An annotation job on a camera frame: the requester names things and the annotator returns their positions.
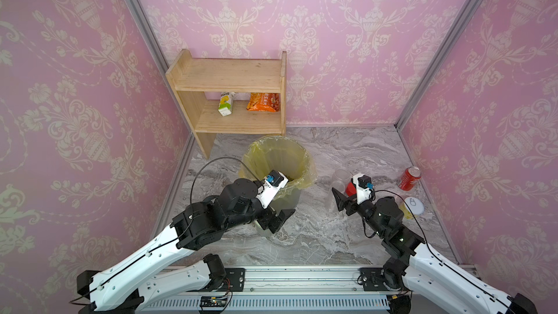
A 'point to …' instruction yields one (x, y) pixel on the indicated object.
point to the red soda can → (410, 176)
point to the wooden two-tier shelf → (219, 96)
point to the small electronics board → (211, 301)
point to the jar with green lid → (259, 227)
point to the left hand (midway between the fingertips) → (285, 202)
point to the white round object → (415, 205)
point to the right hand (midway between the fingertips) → (344, 184)
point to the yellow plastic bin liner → (281, 154)
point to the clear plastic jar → (341, 179)
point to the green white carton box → (225, 105)
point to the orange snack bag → (264, 102)
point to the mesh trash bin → (288, 202)
